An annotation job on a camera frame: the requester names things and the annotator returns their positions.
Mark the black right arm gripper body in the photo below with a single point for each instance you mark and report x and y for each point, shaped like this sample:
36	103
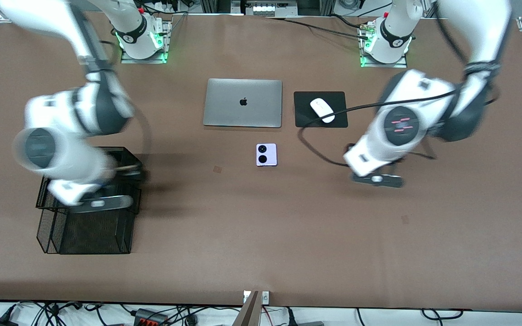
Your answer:
127	168

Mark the lilac flip phone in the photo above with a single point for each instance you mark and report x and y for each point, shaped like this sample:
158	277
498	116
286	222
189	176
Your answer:
266	155

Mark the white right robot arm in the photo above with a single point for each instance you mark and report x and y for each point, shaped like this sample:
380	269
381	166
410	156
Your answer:
61	117

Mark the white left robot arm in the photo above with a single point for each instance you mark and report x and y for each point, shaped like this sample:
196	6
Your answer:
401	122

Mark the white computer mouse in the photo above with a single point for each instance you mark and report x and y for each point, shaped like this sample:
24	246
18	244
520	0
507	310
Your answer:
322	110

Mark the black mouse pad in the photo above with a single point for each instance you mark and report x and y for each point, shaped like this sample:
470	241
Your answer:
304	115

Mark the black mesh two-tier tray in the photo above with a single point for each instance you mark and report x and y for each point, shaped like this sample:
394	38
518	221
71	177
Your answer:
93	226

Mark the silver closed laptop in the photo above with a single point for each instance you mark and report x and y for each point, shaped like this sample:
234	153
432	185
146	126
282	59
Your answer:
243	103

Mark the black orange power strip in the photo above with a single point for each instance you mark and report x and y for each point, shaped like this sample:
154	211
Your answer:
150	318

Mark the metal control box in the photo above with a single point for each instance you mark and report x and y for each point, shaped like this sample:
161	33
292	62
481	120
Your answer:
265	9

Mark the black power plug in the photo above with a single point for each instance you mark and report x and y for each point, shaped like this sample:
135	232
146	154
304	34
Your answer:
290	317

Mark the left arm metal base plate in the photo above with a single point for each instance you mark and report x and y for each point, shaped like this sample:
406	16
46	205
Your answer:
401	64

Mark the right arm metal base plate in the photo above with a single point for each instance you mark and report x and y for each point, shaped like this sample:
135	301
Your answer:
166	43

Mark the small metal table bracket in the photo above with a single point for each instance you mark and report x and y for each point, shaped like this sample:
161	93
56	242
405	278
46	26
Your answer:
265	297

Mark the brown wooden post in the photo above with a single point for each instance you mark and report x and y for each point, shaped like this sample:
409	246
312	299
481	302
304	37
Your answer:
249	314

